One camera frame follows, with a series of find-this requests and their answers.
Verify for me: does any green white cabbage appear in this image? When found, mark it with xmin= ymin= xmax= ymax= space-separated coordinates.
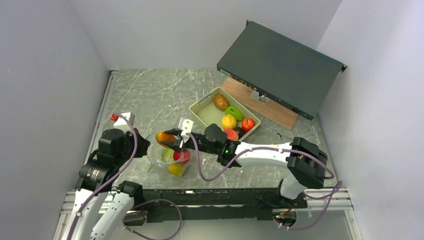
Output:
xmin=160 ymin=147 xmax=175 ymax=163

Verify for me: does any clear blue-zip bag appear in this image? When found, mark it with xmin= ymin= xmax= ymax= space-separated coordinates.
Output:
xmin=146 ymin=131 xmax=192 ymax=177

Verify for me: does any yellow green mango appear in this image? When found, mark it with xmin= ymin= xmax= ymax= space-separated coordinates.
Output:
xmin=168 ymin=162 xmax=185 ymax=177

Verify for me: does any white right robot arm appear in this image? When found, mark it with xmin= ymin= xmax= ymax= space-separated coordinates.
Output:
xmin=162 ymin=123 xmax=330 ymax=208

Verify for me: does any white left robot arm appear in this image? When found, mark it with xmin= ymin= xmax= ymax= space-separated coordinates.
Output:
xmin=62 ymin=128 xmax=150 ymax=240

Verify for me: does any peach fruit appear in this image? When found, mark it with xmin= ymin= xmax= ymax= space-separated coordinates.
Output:
xmin=223 ymin=128 xmax=239 ymax=141

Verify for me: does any yellow lemon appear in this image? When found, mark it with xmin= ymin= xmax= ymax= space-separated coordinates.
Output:
xmin=221 ymin=114 xmax=237 ymax=130

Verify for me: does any dark eggplant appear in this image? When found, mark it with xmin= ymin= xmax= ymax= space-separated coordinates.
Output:
xmin=233 ymin=126 xmax=246 ymax=139

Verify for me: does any pale green plastic basket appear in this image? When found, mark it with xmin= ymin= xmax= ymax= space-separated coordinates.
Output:
xmin=188 ymin=86 xmax=262 ymax=140

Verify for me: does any green bell pepper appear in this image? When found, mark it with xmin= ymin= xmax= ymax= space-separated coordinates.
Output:
xmin=225 ymin=106 xmax=244 ymax=121

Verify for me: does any red apple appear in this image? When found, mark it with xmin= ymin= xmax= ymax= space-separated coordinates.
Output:
xmin=241 ymin=118 xmax=256 ymax=133

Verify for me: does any brown kiwi potato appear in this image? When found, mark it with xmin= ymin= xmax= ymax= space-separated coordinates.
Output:
xmin=213 ymin=94 xmax=230 ymax=111

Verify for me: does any yellow black screwdriver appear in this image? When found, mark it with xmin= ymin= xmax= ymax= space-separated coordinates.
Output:
xmin=276 ymin=132 xmax=293 ymax=141

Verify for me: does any wooden board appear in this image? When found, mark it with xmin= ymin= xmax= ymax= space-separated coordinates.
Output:
xmin=221 ymin=77 xmax=299 ymax=130

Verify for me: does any dark metal rack box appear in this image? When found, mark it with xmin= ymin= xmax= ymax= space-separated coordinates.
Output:
xmin=216 ymin=20 xmax=348 ymax=120

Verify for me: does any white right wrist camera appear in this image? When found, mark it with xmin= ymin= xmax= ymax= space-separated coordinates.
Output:
xmin=176 ymin=117 xmax=194 ymax=148

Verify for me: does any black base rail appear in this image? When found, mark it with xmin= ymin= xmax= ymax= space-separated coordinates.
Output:
xmin=134 ymin=188 xmax=308 ymax=223

